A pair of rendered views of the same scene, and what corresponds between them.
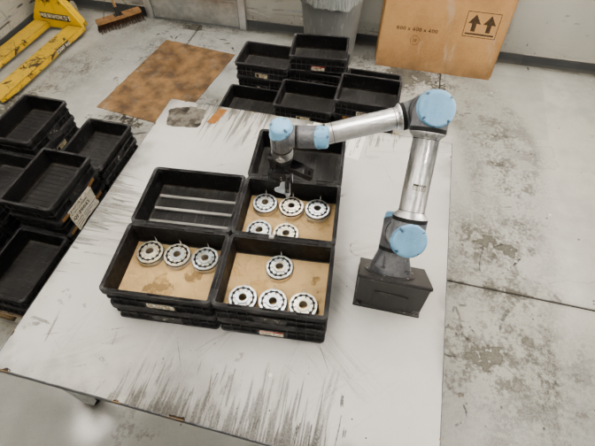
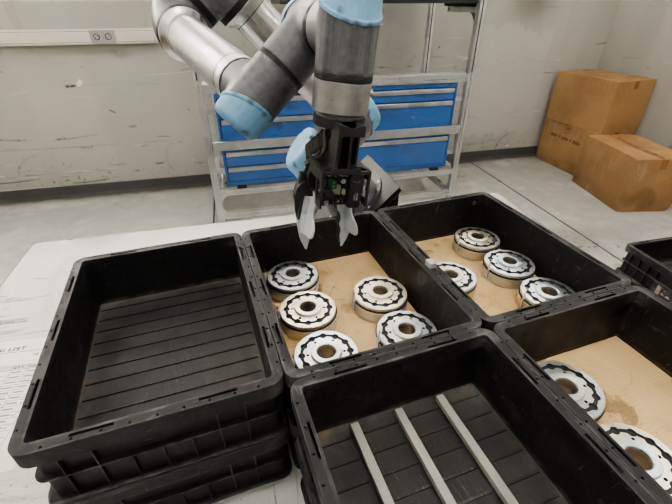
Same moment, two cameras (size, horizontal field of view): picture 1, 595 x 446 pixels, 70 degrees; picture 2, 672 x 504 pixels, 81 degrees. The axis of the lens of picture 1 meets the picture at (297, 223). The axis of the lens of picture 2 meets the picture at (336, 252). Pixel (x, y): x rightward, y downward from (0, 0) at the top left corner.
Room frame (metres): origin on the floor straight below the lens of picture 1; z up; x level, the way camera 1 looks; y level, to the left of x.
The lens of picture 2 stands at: (1.32, 0.53, 1.33)
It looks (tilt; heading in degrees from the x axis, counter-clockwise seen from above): 33 degrees down; 242
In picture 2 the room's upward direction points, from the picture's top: straight up
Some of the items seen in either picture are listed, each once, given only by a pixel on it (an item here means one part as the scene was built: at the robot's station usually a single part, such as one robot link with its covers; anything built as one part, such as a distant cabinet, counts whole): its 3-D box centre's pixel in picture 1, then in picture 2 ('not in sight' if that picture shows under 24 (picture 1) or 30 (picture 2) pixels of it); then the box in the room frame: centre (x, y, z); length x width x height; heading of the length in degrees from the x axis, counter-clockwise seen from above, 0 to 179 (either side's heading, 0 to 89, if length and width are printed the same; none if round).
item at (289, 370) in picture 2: (288, 210); (343, 275); (1.04, 0.04, 0.92); 0.40 x 0.30 x 0.02; 82
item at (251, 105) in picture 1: (252, 112); not in sight; (2.46, 0.32, 0.26); 0.40 x 0.30 x 0.23; 76
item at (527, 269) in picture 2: (273, 302); (509, 263); (0.67, 0.09, 0.86); 0.10 x 0.10 x 0.01
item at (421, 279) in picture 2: (289, 217); (342, 298); (1.04, 0.04, 0.87); 0.40 x 0.30 x 0.11; 82
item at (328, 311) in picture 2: (291, 206); (308, 309); (1.11, 0.03, 0.86); 0.10 x 0.10 x 0.01
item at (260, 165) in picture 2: not in sight; (280, 139); (0.49, -1.79, 0.60); 0.72 x 0.03 x 0.56; 166
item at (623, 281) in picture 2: (275, 275); (484, 245); (0.75, 0.08, 0.92); 0.40 x 0.30 x 0.02; 82
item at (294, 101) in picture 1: (306, 115); not in sight; (2.36, -0.07, 0.31); 0.40 x 0.30 x 0.34; 76
